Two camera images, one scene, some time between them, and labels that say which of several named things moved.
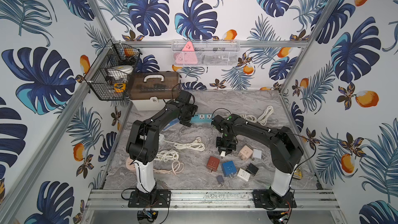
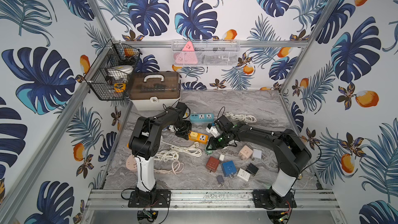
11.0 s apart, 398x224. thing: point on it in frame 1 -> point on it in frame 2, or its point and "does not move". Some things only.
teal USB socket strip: [203, 117] does not move
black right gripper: [227, 149] -> [213, 145]
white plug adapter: [243, 175] does not move
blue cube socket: [228, 168] does not move
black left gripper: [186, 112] -> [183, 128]
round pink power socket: [131, 166] does not move
